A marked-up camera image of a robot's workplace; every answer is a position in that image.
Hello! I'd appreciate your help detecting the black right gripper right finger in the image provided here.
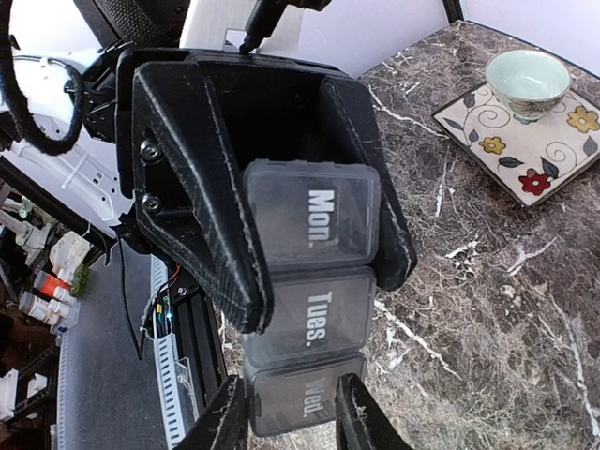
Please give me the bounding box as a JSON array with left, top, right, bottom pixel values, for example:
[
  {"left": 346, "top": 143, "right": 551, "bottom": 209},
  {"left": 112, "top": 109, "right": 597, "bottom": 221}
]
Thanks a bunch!
[{"left": 335, "top": 373, "right": 412, "bottom": 450}]

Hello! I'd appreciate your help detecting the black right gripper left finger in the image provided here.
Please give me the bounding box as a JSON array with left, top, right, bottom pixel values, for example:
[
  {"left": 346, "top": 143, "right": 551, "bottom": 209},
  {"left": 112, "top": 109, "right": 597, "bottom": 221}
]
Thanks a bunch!
[{"left": 175, "top": 375, "right": 248, "bottom": 450}]

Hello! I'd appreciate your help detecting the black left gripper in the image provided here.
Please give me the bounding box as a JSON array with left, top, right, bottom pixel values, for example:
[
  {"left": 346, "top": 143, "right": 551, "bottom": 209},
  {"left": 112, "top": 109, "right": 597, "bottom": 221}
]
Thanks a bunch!
[{"left": 114, "top": 49, "right": 417, "bottom": 334}]

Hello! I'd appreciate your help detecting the clear weekly pill organizer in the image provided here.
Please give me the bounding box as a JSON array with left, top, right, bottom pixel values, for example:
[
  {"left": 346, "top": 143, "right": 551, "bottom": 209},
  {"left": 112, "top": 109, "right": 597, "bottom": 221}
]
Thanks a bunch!
[{"left": 242, "top": 160, "right": 377, "bottom": 437}]

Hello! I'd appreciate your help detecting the square floral ceramic plate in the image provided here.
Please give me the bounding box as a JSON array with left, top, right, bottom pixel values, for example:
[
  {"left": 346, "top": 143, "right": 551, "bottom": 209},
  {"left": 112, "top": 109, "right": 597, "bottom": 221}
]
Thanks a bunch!
[{"left": 432, "top": 82, "right": 599, "bottom": 208}]

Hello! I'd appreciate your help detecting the small celadon bowl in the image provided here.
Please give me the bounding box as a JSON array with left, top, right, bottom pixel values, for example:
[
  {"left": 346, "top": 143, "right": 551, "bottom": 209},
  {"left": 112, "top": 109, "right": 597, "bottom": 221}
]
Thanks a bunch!
[{"left": 485, "top": 50, "right": 571, "bottom": 121}]

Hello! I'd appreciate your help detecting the white slotted cable duct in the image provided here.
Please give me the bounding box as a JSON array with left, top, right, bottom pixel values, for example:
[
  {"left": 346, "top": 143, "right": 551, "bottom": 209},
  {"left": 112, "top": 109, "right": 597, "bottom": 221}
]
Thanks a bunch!
[{"left": 141, "top": 256, "right": 199, "bottom": 449}]

